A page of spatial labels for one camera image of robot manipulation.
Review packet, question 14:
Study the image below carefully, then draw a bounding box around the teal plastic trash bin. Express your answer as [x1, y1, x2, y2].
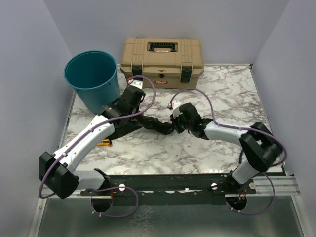
[64, 51, 120, 114]

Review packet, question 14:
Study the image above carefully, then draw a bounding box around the yellow black utility knife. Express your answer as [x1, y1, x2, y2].
[97, 139, 112, 147]

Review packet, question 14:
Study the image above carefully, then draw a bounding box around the black front mounting rail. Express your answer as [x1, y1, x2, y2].
[80, 173, 256, 206]

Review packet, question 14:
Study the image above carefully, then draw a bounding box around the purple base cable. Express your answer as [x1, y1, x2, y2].
[90, 186, 139, 218]
[228, 172, 276, 215]

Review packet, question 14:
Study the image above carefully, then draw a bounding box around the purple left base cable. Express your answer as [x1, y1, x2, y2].
[90, 186, 139, 218]

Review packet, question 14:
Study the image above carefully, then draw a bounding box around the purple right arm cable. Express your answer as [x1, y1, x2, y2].
[169, 88, 288, 171]

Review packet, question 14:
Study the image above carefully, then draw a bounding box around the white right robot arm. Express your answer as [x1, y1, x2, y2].
[168, 101, 283, 193]

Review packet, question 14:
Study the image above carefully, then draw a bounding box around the black plastic trash bag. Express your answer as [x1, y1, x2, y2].
[108, 115, 174, 140]

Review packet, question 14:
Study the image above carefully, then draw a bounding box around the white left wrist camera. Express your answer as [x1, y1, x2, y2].
[127, 79, 143, 90]

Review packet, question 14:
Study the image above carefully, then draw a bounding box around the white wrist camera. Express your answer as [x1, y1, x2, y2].
[168, 100, 182, 119]
[127, 79, 143, 90]

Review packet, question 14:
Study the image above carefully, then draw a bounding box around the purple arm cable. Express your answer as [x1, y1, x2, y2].
[169, 88, 288, 171]
[39, 75, 157, 199]

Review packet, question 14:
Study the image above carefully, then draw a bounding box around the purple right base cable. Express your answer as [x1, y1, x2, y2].
[228, 172, 276, 215]

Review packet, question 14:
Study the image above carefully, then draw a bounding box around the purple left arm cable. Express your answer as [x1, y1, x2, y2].
[39, 75, 157, 199]

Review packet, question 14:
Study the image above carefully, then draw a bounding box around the tan plastic toolbox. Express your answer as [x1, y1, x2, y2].
[120, 37, 204, 89]

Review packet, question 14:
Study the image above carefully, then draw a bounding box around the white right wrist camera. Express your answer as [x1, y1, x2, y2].
[168, 100, 182, 119]

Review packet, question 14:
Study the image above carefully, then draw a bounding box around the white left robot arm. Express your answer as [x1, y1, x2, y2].
[39, 84, 145, 199]

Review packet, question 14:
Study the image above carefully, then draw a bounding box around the aluminium extrusion frame rail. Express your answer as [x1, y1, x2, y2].
[27, 92, 302, 237]

